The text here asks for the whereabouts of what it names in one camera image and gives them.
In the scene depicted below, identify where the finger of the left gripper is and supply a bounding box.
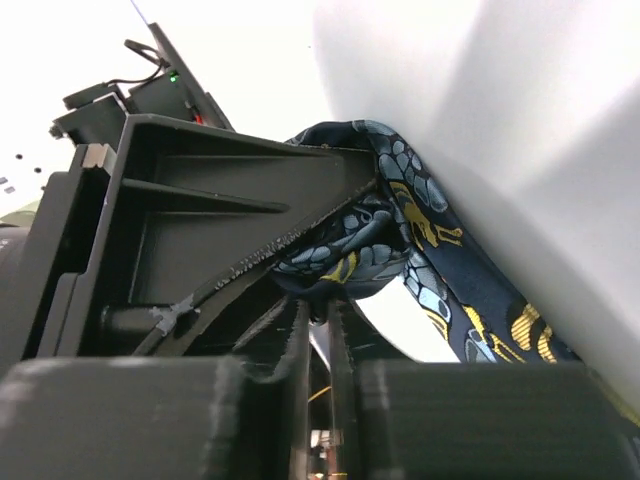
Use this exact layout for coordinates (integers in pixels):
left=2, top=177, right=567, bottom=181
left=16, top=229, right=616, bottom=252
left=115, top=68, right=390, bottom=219
left=22, top=115, right=376, bottom=358

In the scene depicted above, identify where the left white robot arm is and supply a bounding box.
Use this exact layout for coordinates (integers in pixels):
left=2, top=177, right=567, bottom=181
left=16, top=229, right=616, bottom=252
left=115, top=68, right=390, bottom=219
left=13, top=24, right=376, bottom=357

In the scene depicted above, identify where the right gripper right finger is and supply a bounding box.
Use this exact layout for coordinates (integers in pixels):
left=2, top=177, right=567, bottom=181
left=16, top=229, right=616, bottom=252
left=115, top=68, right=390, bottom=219
left=327, top=302, right=639, bottom=479

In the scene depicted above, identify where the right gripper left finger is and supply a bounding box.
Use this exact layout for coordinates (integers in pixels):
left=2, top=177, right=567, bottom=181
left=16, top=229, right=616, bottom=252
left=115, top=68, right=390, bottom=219
left=1, top=300, right=310, bottom=479

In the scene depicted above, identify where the navy floral patterned tie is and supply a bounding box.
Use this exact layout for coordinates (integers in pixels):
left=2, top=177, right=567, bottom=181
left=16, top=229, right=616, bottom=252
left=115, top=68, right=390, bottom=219
left=271, top=120, right=578, bottom=364

